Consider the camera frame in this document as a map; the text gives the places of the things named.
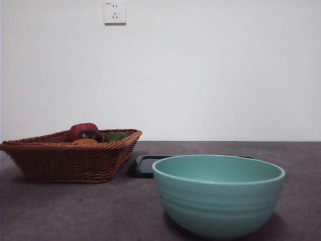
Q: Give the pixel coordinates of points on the dark purple onion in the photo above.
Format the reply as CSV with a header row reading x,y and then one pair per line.
x,y
89,134

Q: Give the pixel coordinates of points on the dark rectangular tray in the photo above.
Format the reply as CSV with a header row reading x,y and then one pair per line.
x,y
143,168

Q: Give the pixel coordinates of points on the golden-brown fuzzy kiwi fruit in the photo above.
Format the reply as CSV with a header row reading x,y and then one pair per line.
x,y
85,141

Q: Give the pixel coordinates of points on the teal ceramic bowl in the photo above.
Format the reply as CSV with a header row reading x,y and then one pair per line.
x,y
218,206

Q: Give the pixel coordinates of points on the red apple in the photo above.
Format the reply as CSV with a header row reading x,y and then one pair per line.
x,y
80,126

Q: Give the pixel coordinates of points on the brown wicker basket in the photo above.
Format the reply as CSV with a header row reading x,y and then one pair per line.
x,y
65,163

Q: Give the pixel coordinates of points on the green avocado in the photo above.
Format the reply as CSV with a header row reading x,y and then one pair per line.
x,y
115,136

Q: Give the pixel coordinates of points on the white wall socket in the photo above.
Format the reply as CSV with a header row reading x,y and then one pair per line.
x,y
115,12

